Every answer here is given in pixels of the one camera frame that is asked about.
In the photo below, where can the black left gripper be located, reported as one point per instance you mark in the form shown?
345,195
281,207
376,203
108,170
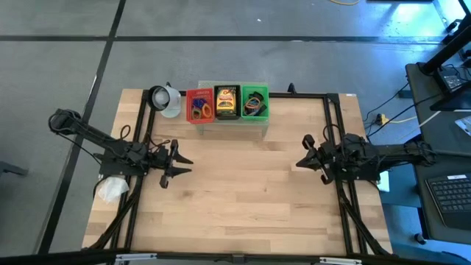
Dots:
161,160

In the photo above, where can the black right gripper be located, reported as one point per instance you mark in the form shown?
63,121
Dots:
333,158

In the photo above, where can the green spiral wrist coil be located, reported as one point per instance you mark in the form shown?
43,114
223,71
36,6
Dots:
194,115

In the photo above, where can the red plastic basket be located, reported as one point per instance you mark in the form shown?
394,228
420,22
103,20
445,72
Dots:
188,110

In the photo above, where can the blue rubber band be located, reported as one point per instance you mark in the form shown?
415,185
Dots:
250,112

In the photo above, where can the green plastic basket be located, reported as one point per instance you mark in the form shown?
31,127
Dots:
243,110

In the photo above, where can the black plastic basket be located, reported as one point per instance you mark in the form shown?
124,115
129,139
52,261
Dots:
239,103

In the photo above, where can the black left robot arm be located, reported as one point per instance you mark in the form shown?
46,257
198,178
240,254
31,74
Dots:
110,147

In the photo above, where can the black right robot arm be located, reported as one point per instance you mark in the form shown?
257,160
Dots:
386,154

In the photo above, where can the white desk lamp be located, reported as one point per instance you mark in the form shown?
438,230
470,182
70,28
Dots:
171,105

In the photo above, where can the black side desk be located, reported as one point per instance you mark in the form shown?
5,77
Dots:
423,221
441,136

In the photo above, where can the pale green perforated metal shelf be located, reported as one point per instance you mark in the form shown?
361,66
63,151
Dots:
232,127

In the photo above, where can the white crumpled plastic bag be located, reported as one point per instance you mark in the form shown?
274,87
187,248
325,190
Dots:
112,187

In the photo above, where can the white paper sheet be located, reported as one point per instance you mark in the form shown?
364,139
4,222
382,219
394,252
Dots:
384,182

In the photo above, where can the yellow floor plug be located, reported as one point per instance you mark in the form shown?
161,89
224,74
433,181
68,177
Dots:
382,119

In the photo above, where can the black caster wheel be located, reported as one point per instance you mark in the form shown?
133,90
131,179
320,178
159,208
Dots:
420,239

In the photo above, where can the black computer keyboard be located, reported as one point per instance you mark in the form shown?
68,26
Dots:
452,198

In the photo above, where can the black power device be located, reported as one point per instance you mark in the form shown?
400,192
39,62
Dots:
450,81

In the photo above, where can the black aluminium table frame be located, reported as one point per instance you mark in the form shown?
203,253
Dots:
327,121

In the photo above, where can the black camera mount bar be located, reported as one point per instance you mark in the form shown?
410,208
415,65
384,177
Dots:
235,257

